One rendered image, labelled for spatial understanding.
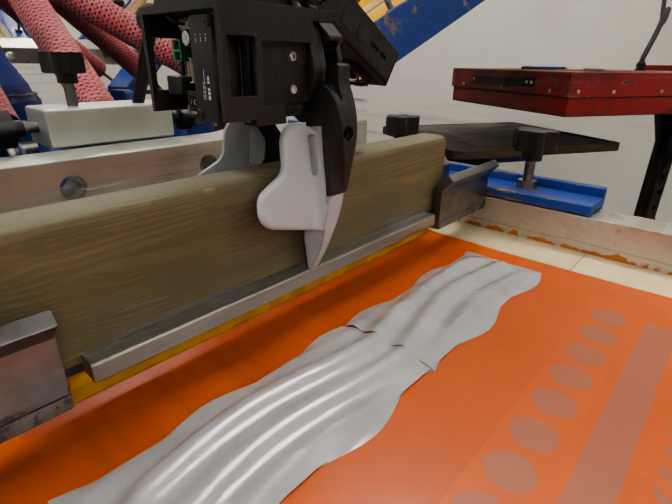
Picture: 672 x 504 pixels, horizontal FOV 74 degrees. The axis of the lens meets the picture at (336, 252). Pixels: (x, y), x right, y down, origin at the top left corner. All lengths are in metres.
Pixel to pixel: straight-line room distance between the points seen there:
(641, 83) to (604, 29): 1.05
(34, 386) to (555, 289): 0.35
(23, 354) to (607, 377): 0.29
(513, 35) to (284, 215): 2.17
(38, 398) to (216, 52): 0.17
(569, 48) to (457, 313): 2.03
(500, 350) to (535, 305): 0.07
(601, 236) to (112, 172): 0.45
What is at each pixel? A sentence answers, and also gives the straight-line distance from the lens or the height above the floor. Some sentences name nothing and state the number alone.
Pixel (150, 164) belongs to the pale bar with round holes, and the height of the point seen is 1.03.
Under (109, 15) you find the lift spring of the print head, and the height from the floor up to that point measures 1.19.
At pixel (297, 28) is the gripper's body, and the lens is 0.25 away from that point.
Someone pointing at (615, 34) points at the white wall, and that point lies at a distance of 2.25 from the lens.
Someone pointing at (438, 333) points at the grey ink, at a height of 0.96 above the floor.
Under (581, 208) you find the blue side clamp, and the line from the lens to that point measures 0.48.
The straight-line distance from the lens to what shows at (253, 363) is 0.28.
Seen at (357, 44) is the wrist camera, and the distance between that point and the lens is 0.31.
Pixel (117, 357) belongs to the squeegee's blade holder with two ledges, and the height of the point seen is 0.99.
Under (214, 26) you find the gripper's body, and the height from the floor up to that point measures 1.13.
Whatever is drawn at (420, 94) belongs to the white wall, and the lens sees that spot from 2.59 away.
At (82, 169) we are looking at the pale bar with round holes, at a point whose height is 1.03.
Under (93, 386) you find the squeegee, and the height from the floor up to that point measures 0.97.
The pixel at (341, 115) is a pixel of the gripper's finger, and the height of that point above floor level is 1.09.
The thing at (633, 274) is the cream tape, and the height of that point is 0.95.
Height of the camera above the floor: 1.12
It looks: 23 degrees down
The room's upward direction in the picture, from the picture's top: 1 degrees clockwise
